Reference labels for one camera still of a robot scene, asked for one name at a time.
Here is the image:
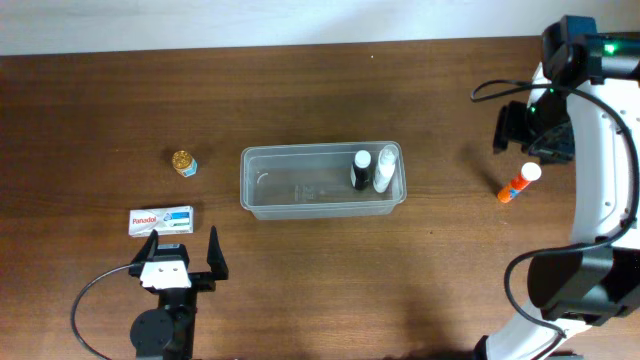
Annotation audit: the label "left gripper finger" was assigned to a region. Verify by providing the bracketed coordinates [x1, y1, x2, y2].
[131, 230, 159, 264]
[207, 226, 229, 280]

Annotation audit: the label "orange tube white cap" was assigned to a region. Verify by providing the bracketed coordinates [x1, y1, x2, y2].
[497, 162, 542, 203]

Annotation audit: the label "white translucent bottle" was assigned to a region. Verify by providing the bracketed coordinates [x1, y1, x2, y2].
[373, 145, 399, 193]

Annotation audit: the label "black bottle white cap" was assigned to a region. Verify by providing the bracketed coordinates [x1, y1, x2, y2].
[350, 150, 372, 191]

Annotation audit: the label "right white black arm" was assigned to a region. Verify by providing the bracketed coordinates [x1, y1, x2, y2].
[473, 15, 639, 359]

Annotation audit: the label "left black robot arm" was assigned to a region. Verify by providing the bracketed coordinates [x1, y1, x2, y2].
[129, 227, 229, 360]

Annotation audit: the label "clear plastic container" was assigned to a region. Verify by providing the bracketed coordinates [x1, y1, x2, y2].
[240, 141, 408, 220]

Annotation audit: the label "white Panadol box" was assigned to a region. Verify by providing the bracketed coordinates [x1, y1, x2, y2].
[128, 206, 194, 237]

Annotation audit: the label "gold lid small jar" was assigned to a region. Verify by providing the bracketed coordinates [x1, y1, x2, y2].
[171, 150, 198, 177]

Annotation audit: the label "left black cable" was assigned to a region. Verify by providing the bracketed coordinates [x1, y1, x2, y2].
[70, 263, 136, 360]

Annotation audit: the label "black cable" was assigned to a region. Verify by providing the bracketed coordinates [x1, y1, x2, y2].
[70, 263, 136, 360]
[470, 78, 640, 360]

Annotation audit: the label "right black cable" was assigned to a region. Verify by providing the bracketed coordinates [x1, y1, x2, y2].
[470, 78, 640, 360]

